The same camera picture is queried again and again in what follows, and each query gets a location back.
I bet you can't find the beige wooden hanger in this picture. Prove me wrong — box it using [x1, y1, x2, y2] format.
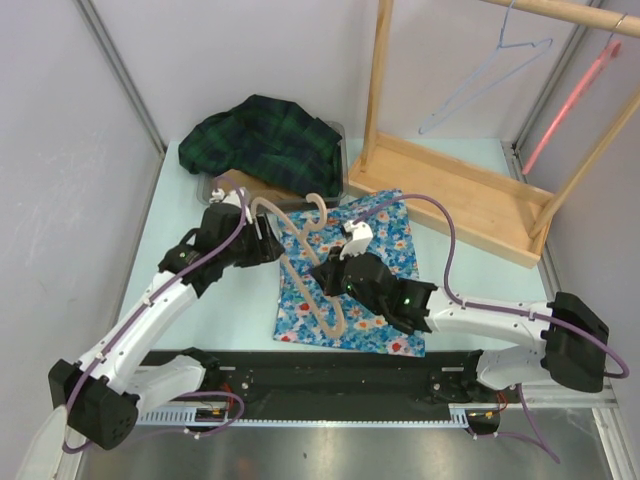
[251, 192, 347, 340]

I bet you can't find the blue floral skirt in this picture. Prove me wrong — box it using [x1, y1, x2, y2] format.
[273, 190, 426, 357]

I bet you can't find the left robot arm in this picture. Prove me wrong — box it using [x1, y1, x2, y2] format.
[48, 201, 284, 450]

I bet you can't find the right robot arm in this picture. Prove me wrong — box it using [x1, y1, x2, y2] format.
[311, 248, 609, 401]

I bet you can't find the pink plastic hanger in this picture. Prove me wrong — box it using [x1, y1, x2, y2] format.
[521, 40, 622, 175]

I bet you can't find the tan folded garment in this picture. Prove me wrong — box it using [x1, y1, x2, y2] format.
[210, 169, 302, 203]

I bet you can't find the clear plastic tray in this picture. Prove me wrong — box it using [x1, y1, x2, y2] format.
[196, 121, 349, 213]

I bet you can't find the green plaid garment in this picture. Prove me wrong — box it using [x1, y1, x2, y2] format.
[178, 94, 342, 197]

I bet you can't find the wooden clothes rack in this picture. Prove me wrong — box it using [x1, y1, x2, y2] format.
[349, 1, 639, 268]

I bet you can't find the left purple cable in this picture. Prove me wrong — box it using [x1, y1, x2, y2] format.
[59, 187, 251, 455]

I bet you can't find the purple cable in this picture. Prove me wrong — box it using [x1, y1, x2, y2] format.
[59, 187, 251, 455]
[354, 193, 631, 464]

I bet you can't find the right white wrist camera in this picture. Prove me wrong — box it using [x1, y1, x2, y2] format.
[339, 221, 373, 260]

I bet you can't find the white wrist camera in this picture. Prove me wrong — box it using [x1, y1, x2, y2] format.
[339, 221, 373, 260]
[208, 187, 249, 208]

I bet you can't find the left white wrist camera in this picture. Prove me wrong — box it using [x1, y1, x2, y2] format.
[208, 187, 249, 208]

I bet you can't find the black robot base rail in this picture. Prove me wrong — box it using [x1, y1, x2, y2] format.
[139, 349, 521, 441]

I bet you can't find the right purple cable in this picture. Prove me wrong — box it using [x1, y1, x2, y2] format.
[354, 193, 631, 464]

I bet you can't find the blue wire hanger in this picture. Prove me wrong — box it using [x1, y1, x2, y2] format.
[418, 1, 554, 135]

